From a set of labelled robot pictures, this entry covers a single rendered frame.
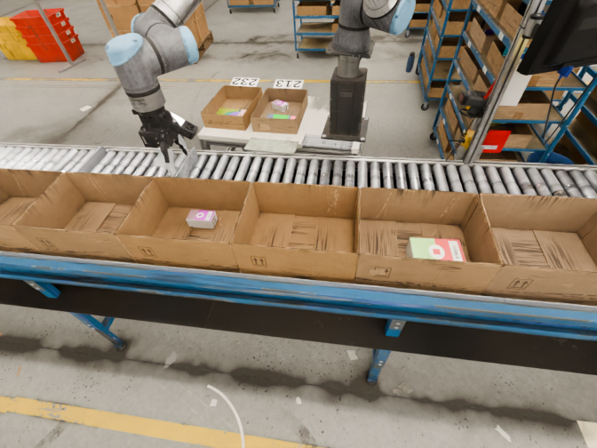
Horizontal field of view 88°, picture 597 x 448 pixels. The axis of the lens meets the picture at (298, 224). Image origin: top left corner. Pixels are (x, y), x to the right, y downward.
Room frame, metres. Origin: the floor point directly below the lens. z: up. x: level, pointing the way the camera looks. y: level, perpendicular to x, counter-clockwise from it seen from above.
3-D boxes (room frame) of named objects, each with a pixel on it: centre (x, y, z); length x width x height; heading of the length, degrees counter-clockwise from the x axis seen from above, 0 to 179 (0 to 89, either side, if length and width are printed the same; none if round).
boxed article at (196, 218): (0.84, 0.38, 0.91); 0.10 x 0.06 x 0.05; 78
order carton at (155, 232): (0.78, 0.38, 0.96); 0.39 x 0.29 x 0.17; 79
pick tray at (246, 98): (1.95, 0.36, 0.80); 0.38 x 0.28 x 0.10; 163
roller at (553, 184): (0.91, -1.22, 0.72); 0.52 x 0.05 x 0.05; 168
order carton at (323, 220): (0.70, -0.01, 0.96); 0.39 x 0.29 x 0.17; 78
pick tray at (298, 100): (1.85, 0.05, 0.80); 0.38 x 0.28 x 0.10; 165
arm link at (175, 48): (0.93, 0.30, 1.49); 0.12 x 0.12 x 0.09; 38
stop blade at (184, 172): (1.29, 0.60, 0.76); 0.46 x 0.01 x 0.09; 168
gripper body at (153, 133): (0.85, 0.39, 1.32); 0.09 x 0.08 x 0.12; 78
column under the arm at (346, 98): (1.66, -0.33, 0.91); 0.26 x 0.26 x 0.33; 73
